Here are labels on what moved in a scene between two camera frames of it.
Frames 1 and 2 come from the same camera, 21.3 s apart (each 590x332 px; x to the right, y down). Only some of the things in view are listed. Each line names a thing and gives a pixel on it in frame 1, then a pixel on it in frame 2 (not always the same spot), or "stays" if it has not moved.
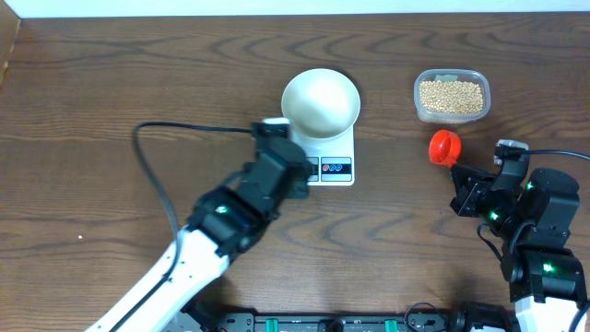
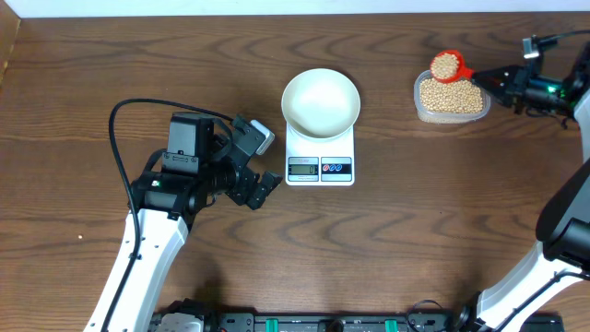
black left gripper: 297,188 -> 241,192
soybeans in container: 451,97 stays
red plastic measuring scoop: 445,147 -> 462,72
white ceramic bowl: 321,103 stays
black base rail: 438,322 stays
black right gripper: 468,192 -> 513,88
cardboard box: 9,29 stays
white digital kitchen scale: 331,160 stays
